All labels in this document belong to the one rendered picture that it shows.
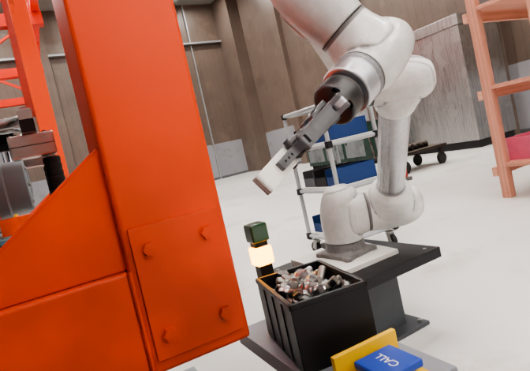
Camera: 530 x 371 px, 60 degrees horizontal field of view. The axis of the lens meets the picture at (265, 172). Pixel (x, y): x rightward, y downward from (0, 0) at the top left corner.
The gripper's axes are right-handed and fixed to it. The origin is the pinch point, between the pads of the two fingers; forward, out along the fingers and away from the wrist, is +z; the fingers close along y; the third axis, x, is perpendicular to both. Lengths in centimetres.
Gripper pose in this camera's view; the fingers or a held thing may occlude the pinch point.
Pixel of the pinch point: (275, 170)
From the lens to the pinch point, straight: 63.8
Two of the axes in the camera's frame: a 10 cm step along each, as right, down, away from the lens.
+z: -5.6, 6.2, -5.5
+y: -4.1, 3.7, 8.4
